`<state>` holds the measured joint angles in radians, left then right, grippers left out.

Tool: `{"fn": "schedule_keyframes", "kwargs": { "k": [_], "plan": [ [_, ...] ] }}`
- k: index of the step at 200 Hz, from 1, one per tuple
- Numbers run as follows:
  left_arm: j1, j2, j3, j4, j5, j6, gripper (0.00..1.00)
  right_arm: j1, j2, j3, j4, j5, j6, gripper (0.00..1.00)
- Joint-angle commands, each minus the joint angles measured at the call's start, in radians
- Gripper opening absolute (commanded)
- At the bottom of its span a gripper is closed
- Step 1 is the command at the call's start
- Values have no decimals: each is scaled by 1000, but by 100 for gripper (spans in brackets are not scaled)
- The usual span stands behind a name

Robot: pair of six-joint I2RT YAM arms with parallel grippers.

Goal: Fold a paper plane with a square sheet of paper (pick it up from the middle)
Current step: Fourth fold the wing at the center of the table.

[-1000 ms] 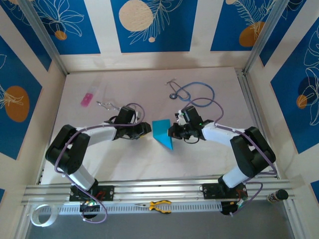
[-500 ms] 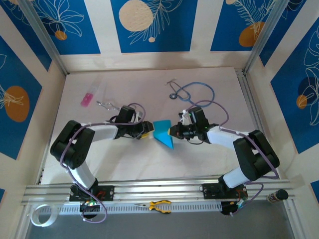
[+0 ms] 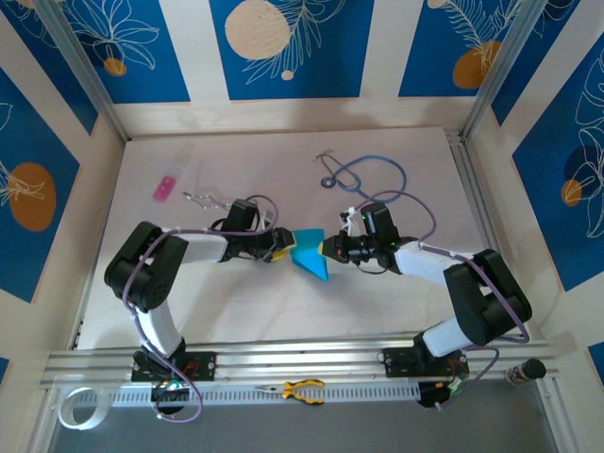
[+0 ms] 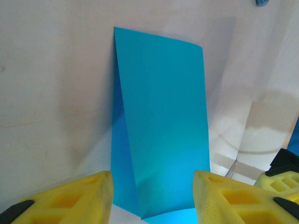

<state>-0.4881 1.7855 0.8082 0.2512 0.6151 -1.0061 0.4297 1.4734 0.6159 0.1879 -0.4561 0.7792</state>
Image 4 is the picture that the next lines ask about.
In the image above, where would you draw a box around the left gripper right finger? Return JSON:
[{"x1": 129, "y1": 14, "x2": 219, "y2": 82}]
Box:
[{"x1": 193, "y1": 170, "x2": 299, "y2": 224}]

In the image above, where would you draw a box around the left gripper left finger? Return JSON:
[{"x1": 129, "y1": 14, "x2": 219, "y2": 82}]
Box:
[{"x1": 0, "y1": 171, "x2": 114, "y2": 224}]

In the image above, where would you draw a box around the teal cloth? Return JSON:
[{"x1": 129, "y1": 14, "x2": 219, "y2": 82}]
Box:
[{"x1": 111, "y1": 27, "x2": 211, "y2": 221}]

